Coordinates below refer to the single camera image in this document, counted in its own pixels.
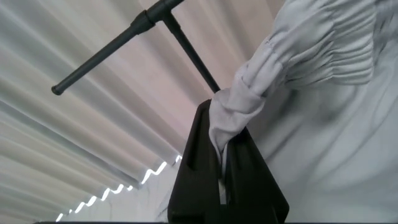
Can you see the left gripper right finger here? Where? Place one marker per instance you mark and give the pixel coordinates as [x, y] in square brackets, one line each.
[255, 193]

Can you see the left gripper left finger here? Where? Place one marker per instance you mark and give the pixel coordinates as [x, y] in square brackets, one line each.
[192, 193]

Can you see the pale grey shorts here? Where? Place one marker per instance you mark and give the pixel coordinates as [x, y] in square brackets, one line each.
[326, 124]

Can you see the black clothes rack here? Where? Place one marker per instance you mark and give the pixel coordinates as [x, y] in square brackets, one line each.
[109, 46]

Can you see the white curtain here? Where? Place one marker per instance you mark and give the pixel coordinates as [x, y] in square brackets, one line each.
[93, 124]

